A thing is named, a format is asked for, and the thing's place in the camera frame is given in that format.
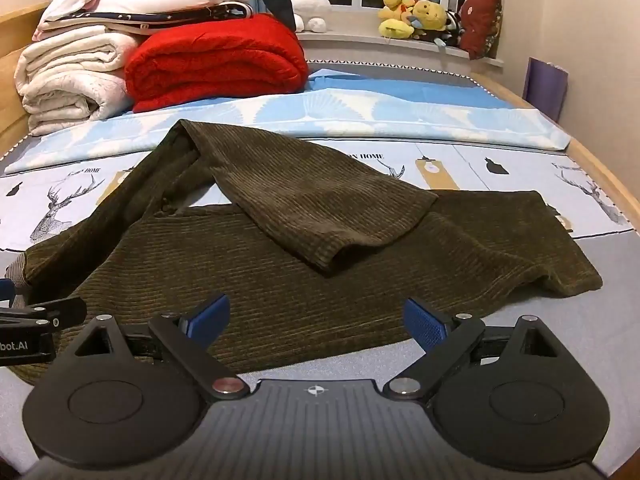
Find blue leaf pattern blanket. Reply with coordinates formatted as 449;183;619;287
5;67;573;176

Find black white striped plush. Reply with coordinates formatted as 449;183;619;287
435;10;467;47

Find white seal plush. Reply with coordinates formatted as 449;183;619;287
290;0;333;33

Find grey window sill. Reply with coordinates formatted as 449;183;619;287
295;5;506;68

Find dark red cushion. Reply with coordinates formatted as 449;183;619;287
459;0;503;61

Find grey mattress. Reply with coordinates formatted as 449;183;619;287
300;55;496;96

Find red folded blanket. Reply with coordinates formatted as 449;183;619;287
124;12;311;113

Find white rolled quilt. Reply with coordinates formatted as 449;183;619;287
14;25;136;136

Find yellow plush toy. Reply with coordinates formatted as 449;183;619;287
377;0;418;41

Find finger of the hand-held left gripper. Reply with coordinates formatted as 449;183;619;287
0;279;87;333

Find deer print bed sheet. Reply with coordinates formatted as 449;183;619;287
0;135;640;480

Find navy star print cloth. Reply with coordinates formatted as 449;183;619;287
75;2;256;36

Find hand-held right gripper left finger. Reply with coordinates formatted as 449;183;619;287
75;294;251;402

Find brown corduroy pants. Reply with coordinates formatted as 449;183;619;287
10;119;603;386

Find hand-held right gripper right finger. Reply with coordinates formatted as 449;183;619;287
382;297;561;402

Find yellow bear plush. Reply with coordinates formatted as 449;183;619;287
410;0;448;33

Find purple board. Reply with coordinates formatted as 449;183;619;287
522;56;571;123

